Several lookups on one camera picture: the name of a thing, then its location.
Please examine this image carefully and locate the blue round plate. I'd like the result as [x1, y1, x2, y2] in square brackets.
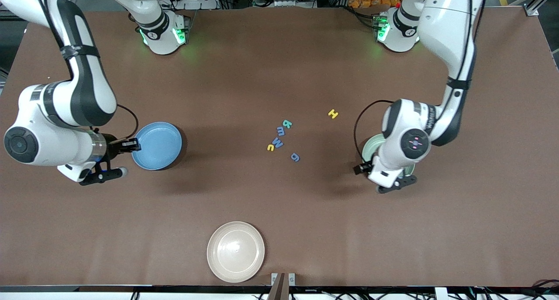
[131, 122, 183, 171]

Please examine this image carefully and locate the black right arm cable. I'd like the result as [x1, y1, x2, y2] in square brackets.
[114, 103, 139, 141]

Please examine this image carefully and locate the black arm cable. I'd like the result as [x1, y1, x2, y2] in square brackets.
[353, 0, 476, 165]
[114, 103, 139, 141]

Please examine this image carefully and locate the white table frame rail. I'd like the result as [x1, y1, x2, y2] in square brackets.
[0, 286, 559, 300]

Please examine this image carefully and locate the beige round plate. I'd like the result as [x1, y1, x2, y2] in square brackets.
[207, 221, 266, 283]

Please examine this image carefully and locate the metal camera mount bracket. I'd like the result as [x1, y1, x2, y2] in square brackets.
[267, 272, 296, 300]

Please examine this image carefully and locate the green round plate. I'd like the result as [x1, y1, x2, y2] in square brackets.
[362, 134, 416, 178]

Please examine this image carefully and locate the aluminium frame corner post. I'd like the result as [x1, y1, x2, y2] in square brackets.
[524, 0, 559, 17]

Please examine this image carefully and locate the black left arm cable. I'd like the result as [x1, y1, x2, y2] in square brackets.
[353, 0, 476, 165]

